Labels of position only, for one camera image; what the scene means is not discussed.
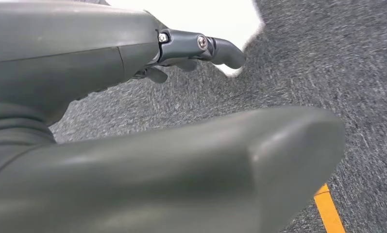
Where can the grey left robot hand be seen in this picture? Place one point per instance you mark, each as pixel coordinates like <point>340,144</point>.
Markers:
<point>51,48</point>

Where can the white cabinet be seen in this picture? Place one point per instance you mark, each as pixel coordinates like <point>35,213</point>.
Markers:
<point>196,16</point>

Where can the yellow floor tape square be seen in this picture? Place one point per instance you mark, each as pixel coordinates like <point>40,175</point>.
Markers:
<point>329,212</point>

